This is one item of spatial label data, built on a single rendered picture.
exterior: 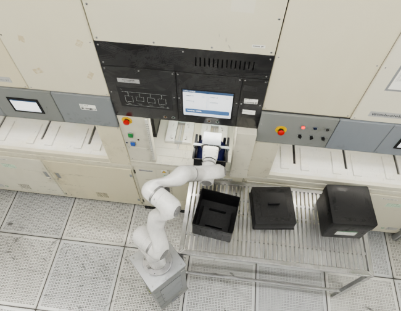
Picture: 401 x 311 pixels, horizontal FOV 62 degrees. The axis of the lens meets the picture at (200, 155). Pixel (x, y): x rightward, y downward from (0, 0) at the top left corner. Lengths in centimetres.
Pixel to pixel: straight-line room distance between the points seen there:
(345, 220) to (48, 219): 260
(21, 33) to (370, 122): 189
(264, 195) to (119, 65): 133
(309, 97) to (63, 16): 128
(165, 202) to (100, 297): 168
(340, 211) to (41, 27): 201
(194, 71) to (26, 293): 242
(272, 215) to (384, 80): 111
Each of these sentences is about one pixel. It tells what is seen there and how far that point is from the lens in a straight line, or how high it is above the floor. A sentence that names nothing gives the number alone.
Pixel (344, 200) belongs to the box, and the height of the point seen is 101.
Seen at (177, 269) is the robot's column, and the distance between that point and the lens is 231.
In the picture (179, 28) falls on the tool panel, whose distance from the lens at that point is 160.
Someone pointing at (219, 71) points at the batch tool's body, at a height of 183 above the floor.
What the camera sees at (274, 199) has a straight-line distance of 244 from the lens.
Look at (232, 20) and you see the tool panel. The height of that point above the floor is 213.
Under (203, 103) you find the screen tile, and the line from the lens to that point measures 192.
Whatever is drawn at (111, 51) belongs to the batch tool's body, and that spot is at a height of 190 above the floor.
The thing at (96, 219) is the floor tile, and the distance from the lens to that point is 338.
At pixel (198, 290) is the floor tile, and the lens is 306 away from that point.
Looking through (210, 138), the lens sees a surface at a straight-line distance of 215.
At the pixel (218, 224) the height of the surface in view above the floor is 77.
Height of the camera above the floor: 300
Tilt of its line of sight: 57 degrees down
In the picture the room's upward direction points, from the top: 1 degrees clockwise
